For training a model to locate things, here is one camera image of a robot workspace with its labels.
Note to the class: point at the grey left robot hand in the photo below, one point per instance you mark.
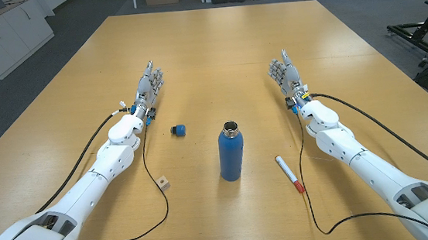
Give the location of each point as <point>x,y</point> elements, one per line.
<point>145,86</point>

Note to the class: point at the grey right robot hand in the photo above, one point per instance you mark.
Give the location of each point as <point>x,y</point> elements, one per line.
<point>289,75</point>

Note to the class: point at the blue bottle cap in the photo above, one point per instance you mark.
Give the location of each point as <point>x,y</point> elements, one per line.
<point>180,130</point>

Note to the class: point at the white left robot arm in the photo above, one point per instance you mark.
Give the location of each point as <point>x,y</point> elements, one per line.
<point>88,193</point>

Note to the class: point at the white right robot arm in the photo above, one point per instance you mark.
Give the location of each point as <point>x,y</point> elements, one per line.
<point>378,175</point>

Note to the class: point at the white marker with red cap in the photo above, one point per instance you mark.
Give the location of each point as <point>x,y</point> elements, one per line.
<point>288,173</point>

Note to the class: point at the small wooden block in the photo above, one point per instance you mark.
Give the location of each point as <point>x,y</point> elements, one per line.
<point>163,183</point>

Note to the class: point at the blue metal bottle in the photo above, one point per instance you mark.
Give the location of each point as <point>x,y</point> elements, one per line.
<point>231,157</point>

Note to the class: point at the black wheeled stand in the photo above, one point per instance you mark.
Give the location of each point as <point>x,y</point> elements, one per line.
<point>416,34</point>

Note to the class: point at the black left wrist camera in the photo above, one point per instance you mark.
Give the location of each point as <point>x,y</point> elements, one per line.
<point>152,113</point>

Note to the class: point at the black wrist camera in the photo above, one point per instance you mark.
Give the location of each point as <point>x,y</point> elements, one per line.
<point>152,113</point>
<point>289,103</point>

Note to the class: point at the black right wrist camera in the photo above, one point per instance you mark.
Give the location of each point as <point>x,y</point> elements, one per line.
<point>289,103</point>

